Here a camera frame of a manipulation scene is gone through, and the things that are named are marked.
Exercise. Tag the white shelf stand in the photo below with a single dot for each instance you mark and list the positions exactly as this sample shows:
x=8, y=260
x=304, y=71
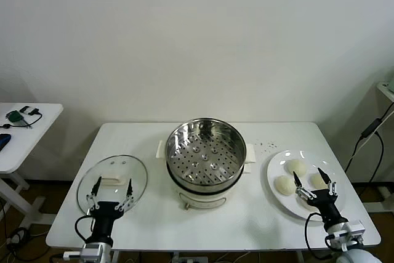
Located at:
x=386, y=92

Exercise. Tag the black and white adapter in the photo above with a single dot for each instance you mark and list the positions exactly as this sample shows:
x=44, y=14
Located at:
x=25, y=109

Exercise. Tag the white side table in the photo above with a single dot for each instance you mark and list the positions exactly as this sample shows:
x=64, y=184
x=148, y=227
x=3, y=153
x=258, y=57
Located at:
x=30, y=139

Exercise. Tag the stainless steel steamer basket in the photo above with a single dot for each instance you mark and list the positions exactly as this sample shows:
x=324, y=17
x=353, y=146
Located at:
x=181, y=135

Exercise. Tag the white power strip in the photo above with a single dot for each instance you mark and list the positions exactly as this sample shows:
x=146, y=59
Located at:
x=192, y=260

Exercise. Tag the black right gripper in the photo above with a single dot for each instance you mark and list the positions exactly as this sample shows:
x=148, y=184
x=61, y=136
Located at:
x=326, y=204

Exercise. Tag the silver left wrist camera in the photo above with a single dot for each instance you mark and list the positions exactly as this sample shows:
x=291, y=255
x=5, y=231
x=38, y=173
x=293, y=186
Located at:
x=90, y=251

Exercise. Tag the pale green box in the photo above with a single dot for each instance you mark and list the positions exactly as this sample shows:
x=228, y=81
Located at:
x=391, y=86

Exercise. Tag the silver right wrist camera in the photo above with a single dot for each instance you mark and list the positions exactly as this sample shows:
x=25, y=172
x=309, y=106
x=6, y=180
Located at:
x=355, y=229

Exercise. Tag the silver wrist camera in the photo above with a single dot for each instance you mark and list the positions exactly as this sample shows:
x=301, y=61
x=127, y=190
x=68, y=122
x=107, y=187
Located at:
x=90, y=251
x=355, y=229

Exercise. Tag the dark blue object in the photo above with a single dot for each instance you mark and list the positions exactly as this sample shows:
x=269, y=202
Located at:
x=3, y=141

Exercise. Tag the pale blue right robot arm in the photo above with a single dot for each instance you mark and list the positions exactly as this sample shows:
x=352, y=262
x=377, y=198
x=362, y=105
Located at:
x=360, y=257

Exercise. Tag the small green device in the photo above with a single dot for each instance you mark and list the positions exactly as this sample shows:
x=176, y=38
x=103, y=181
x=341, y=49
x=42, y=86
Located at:
x=13, y=116

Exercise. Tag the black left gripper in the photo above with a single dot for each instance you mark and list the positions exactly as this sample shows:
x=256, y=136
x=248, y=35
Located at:
x=103, y=213

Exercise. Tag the white steamed baozi bun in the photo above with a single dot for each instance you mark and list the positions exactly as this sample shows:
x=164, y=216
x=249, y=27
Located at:
x=303, y=205
x=283, y=185
x=316, y=180
x=297, y=167

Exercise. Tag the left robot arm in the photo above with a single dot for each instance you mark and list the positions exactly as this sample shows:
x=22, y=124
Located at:
x=106, y=255

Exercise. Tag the white round plate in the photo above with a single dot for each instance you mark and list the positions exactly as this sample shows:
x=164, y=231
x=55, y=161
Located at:
x=277, y=167

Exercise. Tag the white electric cooker pot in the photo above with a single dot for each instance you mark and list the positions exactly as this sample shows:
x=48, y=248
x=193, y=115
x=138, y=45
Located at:
x=203, y=199

